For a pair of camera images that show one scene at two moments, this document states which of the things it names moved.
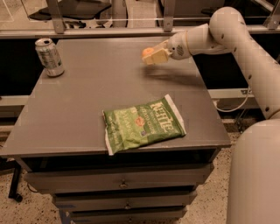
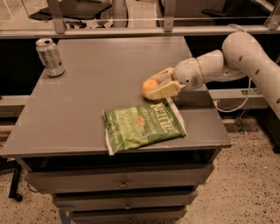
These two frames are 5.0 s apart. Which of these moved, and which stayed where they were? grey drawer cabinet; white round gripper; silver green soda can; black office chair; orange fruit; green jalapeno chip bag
Moved: white round gripper; orange fruit
Stayed: silver green soda can; grey drawer cabinet; black office chair; green jalapeno chip bag
